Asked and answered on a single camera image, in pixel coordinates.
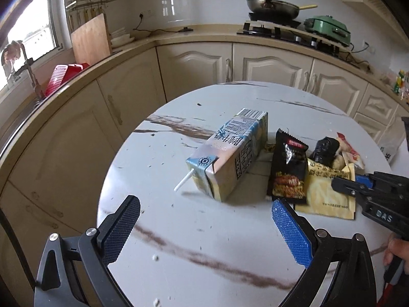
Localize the red dish rack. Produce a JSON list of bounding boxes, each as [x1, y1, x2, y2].
[[45, 63, 90, 97]]

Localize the black gas stove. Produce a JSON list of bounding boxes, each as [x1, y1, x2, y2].
[[236, 12, 352, 55]]

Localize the seasoning bottles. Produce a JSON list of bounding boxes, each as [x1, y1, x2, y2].
[[391, 70, 409, 98]]

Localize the steel frying pan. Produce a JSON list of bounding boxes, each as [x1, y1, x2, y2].
[[247, 0, 301, 20]]

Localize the wooden cutting board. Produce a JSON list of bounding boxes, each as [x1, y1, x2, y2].
[[70, 13, 113, 66]]

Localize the yellow sauce packet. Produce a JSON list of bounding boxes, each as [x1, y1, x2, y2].
[[294, 160, 357, 221]]

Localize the cream wall cabinet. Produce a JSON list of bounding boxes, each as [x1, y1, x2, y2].
[[343, 0, 400, 36]]

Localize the wall utensil rack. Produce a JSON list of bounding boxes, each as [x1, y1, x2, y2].
[[65, 0, 119, 29]]

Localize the green electric cooking pot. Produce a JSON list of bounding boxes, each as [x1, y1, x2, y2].
[[303, 15, 352, 48]]

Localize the person's right hand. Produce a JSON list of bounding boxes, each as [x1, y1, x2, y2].
[[383, 233, 409, 274]]

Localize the black pot power cord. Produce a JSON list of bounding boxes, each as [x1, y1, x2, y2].
[[347, 40, 371, 71]]

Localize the red and white small packet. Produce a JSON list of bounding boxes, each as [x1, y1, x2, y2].
[[335, 132, 365, 170]]

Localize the beige crumpled wrapper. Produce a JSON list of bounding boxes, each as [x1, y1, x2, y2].
[[331, 153, 347, 170]]

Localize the milk carton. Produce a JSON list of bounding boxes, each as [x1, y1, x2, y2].
[[186, 108, 268, 203]]

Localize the black snack packet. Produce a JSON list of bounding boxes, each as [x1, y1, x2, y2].
[[267, 128, 309, 205]]

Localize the black plastic bag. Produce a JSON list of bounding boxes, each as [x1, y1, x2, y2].
[[308, 136, 341, 168]]

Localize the kitchen window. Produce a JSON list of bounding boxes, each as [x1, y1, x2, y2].
[[0, 0, 64, 90]]

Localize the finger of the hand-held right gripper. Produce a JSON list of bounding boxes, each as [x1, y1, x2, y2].
[[355, 172, 384, 190], [331, 177, 373, 203]]

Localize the stack of white plates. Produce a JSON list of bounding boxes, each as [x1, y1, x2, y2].
[[110, 27, 135, 46]]

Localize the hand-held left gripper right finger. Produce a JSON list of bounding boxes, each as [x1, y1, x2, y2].
[[271, 198, 379, 307]]

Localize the black power cable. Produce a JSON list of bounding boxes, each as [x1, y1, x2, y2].
[[132, 12, 194, 34]]

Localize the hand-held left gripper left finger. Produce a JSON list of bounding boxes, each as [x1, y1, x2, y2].
[[33, 194, 141, 307]]

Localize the white drinking straw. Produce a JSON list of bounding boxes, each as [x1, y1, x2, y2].
[[174, 169, 195, 192]]

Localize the sink faucet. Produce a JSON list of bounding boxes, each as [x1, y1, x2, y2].
[[2, 40, 42, 100]]

